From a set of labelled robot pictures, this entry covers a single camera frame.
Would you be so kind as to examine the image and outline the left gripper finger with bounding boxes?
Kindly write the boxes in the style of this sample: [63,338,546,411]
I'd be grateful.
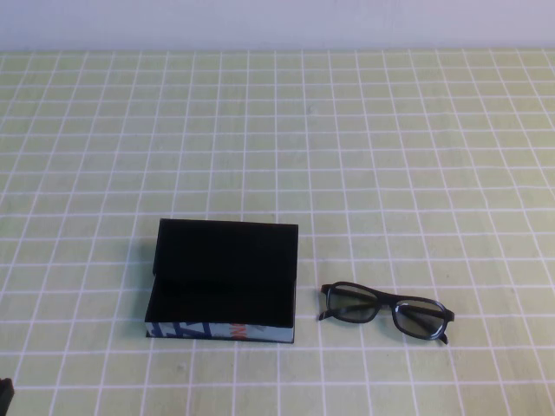
[0,377,16,416]

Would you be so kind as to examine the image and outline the black glasses case box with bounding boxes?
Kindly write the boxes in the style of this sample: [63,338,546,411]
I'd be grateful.
[144,218,300,346]

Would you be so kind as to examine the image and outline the black framed glasses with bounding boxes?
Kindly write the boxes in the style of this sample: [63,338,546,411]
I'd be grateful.
[317,281,455,347]

